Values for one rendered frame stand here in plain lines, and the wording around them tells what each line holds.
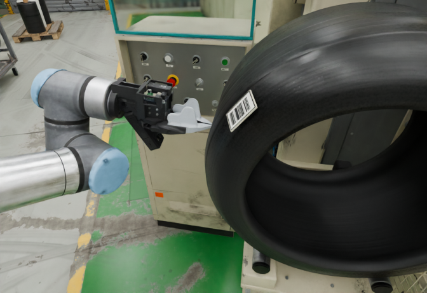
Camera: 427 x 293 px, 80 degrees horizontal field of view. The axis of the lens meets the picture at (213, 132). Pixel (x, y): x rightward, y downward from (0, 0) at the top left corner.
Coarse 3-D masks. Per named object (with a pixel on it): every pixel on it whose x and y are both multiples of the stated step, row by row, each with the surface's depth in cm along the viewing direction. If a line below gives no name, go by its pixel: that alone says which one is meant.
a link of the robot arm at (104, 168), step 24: (72, 144) 52; (96, 144) 51; (0, 168) 38; (24, 168) 40; (48, 168) 42; (72, 168) 45; (96, 168) 46; (120, 168) 51; (0, 192) 37; (24, 192) 39; (48, 192) 42; (72, 192) 46; (96, 192) 48
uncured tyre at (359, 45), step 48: (288, 48) 39; (336, 48) 34; (384, 48) 32; (240, 96) 41; (288, 96) 36; (336, 96) 34; (384, 96) 33; (240, 144) 42; (240, 192) 47; (288, 192) 80; (336, 192) 79; (384, 192) 72; (288, 240) 68; (336, 240) 68; (384, 240) 64
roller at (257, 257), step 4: (256, 252) 65; (260, 252) 65; (252, 256) 66; (256, 256) 65; (260, 256) 64; (264, 256) 64; (252, 260) 65; (256, 260) 64; (260, 260) 63; (264, 260) 63; (268, 260) 64; (252, 264) 64; (256, 264) 63; (260, 264) 63; (264, 264) 62; (268, 264) 63; (252, 268) 64; (256, 268) 63; (260, 268) 63; (264, 268) 63; (268, 268) 63; (256, 272) 65; (260, 272) 64; (264, 272) 64
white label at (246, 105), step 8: (248, 96) 39; (240, 104) 40; (248, 104) 39; (256, 104) 37; (232, 112) 41; (240, 112) 40; (248, 112) 38; (232, 120) 41; (240, 120) 39; (232, 128) 40
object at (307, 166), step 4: (280, 160) 89; (284, 160) 89; (288, 164) 88; (292, 164) 88; (296, 164) 88; (300, 164) 88; (304, 164) 88; (308, 164) 88; (312, 164) 88; (316, 164) 88; (320, 164) 88; (304, 168) 87; (308, 168) 87; (312, 168) 86; (316, 168) 86; (320, 168) 86; (324, 168) 86; (328, 168) 86
